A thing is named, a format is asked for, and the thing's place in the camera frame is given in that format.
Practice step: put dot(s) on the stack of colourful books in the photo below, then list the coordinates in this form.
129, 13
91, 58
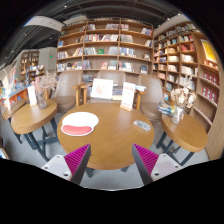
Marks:
165, 108

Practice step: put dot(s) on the transparent computer mouse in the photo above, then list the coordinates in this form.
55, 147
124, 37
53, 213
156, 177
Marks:
142, 125

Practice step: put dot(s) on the wide wooden bookshelf unit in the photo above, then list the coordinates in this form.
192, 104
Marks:
103, 43

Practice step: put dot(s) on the round wooden side table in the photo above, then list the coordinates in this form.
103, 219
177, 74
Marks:
13, 110
185, 131
33, 118

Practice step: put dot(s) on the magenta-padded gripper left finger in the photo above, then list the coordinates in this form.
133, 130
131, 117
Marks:
60, 165

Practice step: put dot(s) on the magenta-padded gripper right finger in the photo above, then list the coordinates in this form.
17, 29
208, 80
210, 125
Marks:
163, 165

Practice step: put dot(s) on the beige armchair wooden arms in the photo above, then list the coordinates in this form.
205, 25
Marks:
151, 96
110, 75
66, 90

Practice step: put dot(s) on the white framed floral picture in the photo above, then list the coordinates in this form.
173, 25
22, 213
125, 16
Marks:
101, 89

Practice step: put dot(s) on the white sign on wooden base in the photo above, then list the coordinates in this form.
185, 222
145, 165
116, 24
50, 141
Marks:
127, 95

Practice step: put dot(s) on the dark blue book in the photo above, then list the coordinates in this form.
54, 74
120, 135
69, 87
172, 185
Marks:
117, 91

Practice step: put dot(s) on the white mouse pad red rest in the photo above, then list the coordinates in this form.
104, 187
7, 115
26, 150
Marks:
80, 122

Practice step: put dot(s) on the small white table sign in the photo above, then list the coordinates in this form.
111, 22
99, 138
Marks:
32, 96

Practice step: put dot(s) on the glass vase with beige flowers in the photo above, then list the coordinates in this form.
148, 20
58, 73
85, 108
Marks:
180, 103

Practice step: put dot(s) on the distant wooden bookshelf unit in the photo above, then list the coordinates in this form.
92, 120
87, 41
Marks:
30, 65

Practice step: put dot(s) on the light blue book stack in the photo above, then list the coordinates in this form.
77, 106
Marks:
140, 88

